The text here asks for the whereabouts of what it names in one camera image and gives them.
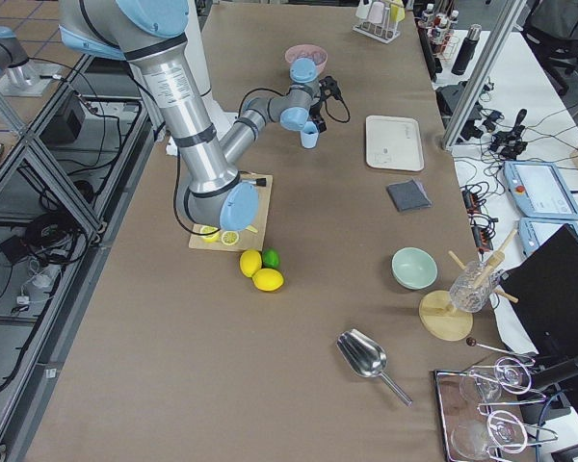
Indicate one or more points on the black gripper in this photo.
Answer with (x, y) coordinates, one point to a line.
(316, 116)

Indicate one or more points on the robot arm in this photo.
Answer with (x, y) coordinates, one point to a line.
(151, 35)

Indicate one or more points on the light blue cup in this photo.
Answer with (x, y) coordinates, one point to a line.
(309, 135)

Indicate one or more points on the clear ice cube pile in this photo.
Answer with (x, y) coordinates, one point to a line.
(317, 56)

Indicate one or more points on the white cup drying rack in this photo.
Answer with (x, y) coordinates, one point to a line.
(379, 20)

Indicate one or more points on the steel ice scoop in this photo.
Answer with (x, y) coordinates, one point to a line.
(368, 359)

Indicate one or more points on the cream rabbit tray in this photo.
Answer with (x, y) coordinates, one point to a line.
(393, 142)

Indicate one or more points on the pink bowl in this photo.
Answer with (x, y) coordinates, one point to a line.
(300, 51)

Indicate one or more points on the grey folded cloth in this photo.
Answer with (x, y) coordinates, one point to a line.
(408, 196)

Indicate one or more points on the wooden cutting board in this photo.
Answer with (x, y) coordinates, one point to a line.
(248, 240)

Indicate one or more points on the green lime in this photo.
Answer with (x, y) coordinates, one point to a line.
(270, 258)

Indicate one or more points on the upper lemon half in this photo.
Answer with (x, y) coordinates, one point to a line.
(230, 238)

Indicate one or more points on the lemon half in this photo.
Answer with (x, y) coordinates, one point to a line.
(209, 234)
(230, 238)

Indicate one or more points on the upper whole yellow lemon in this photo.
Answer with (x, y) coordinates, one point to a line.
(250, 262)

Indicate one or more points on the whole yellow lemon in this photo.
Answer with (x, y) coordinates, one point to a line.
(250, 262)
(268, 280)

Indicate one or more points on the lower lemon half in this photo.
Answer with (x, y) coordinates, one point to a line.
(209, 234)

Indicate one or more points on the black thermos bottle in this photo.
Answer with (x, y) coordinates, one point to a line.
(467, 50)

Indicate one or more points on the lower whole yellow lemon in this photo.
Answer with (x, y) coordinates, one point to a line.
(268, 280)

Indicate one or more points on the mint green bowl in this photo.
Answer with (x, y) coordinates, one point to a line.
(414, 268)

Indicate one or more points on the clear textured glass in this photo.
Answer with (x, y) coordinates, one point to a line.
(472, 289)

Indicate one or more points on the wooden glass rack stand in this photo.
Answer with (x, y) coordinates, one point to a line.
(448, 315)

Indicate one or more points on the upper blue teach pendant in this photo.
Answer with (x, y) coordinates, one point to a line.
(539, 190)

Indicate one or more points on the blue teach pendant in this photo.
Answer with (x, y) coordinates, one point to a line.
(533, 232)
(539, 190)

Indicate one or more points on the lower blue teach pendant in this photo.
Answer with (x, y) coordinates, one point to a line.
(533, 232)

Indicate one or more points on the black monitor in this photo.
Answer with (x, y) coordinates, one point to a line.
(546, 285)

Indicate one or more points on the mirrored glass tray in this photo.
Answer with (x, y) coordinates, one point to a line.
(480, 416)

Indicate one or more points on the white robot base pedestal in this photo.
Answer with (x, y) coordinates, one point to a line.
(196, 59)

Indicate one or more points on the aluminium frame post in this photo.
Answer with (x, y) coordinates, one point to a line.
(490, 53)

